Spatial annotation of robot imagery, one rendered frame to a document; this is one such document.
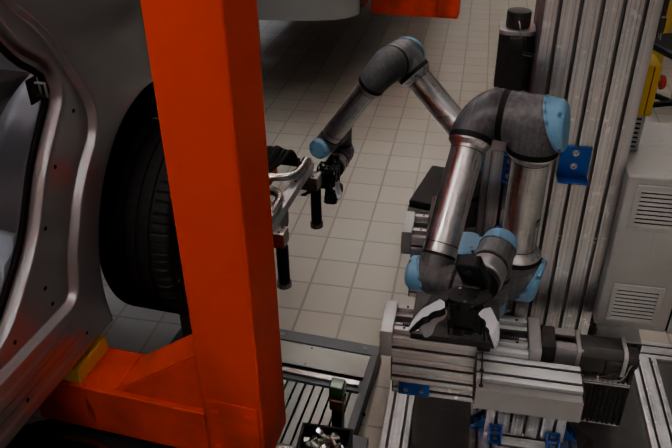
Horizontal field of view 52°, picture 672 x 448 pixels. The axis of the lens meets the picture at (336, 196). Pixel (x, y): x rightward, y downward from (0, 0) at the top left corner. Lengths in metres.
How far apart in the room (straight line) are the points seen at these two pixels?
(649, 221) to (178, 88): 1.18
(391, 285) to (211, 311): 1.82
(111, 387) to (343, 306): 1.47
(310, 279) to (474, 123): 1.95
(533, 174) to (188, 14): 0.82
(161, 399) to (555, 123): 1.19
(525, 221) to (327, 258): 1.96
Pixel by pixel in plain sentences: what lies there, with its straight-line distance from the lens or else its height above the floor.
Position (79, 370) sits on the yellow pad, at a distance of 1.99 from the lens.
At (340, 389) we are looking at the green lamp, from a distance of 1.90.
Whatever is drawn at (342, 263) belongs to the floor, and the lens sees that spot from 3.45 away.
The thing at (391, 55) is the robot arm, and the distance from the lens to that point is 2.21.
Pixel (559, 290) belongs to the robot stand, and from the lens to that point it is 2.02.
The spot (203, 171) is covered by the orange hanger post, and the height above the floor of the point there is 1.39.
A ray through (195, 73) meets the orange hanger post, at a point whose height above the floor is 1.59.
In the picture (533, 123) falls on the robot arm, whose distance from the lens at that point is 1.52.
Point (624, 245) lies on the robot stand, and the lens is 1.90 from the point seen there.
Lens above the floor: 2.03
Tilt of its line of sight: 31 degrees down
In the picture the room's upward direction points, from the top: 1 degrees counter-clockwise
